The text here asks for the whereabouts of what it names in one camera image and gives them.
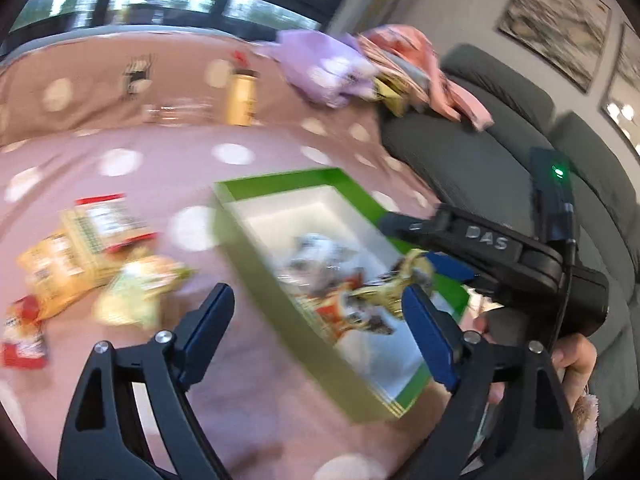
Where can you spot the purple floral cloth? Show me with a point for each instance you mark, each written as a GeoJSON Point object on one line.
{"type": "Point", "coordinates": [320, 65]}

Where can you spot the person's right hand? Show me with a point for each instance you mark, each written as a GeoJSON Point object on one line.
{"type": "Point", "coordinates": [577, 365]}

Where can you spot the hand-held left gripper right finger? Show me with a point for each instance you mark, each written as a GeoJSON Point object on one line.
{"type": "Point", "coordinates": [430, 340]}

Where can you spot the red snack packet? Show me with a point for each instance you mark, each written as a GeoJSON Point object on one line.
{"type": "Point", "coordinates": [22, 340]}

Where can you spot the framed grey picture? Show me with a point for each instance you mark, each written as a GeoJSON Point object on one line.
{"type": "Point", "coordinates": [555, 20]}
{"type": "Point", "coordinates": [625, 90]}

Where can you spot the green-labelled cracker packet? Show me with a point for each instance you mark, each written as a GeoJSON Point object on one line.
{"type": "Point", "coordinates": [82, 240]}

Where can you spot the pale yellow green snack packet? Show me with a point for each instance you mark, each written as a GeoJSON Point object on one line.
{"type": "Point", "coordinates": [135, 290]}

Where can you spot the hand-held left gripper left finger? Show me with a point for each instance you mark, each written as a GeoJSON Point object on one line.
{"type": "Point", "coordinates": [207, 330]}

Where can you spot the pile of pink patterned cloths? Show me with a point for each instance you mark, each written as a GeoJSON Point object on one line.
{"type": "Point", "coordinates": [425, 60]}

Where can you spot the green cardboard box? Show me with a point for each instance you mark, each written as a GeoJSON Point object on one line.
{"type": "Point", "coordinates": [280, 280]}

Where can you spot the yellow bottle with brown cap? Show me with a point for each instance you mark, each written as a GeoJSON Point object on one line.
{"type": "Point", "coordinates": [241, 100]}

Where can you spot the clear plastic bottle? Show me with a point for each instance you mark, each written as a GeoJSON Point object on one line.
{"type": "Point", "coordinates": [180, 112]}

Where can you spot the beige red-edged snack packet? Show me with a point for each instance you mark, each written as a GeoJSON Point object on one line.
{"type": "Point", "coordinates": [110, 220]}

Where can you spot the orange-yellow snack packet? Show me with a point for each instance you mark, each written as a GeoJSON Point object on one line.
{"type": "Point", "coordinates": [55, 270]}

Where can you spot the dark gold snack packet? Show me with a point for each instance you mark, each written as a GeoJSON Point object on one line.
{"type": "Point", "coordinates": [390, 290]}

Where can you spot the panda print snack packet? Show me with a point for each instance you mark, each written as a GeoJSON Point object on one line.
{"type": "Point", "coordinates": [340, 310]}

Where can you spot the pink polka-dot blanket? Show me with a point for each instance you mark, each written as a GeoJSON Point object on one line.
{"type": "Point", "coordinates": [280, 435]}

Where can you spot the grey sofa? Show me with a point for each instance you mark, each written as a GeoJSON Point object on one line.
{"type": "Point", "coordinates": [475, 160]}

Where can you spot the white snack packet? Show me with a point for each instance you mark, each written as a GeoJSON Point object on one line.
{"type": "Point", "coordinates": [320, 255]}

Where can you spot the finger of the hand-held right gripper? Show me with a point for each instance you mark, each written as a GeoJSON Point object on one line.
{"type": "Point", "coordinates": [450, 269]}
{"type": "Point", "coordinates": [410, 230]}

